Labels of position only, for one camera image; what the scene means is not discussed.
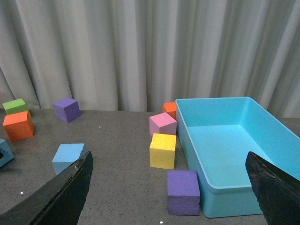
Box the orange foam cube behind pink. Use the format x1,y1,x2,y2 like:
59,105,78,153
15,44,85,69
162,102,176,120

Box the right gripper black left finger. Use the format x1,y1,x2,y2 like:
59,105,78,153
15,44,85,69
0,151,93,225

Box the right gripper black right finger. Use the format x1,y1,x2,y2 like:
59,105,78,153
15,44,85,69
245,151,300,225

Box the light blue plastic bin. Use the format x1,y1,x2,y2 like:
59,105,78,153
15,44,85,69
175,97,300,218

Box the purple foam cube near bin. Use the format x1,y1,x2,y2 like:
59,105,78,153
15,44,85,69
167,170,200,216

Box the green foam cube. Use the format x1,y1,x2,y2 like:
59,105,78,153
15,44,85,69
2,98,31,117

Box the yellow foam cube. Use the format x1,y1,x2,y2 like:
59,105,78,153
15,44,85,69
150,133,177,170

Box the light blue foam cube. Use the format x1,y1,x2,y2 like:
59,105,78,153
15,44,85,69
52,143,87,175

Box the orange foam cube left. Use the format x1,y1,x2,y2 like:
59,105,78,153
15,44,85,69
3,111,34,142

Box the purple foam cube far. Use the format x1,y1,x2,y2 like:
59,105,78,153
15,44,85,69
52,97,81,123

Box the grey curtain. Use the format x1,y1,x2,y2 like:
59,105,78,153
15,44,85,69
0,0,300,118

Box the light blue cube with marks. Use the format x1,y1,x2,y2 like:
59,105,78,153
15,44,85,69
0,139,15,167

